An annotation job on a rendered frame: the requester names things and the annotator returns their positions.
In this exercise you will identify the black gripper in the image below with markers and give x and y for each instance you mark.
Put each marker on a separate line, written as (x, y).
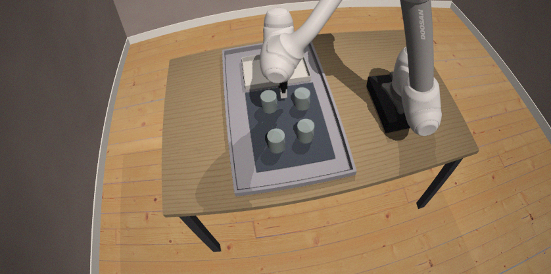
(283, 89)

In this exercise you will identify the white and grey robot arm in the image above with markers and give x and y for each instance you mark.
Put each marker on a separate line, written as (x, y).
(413, 90)

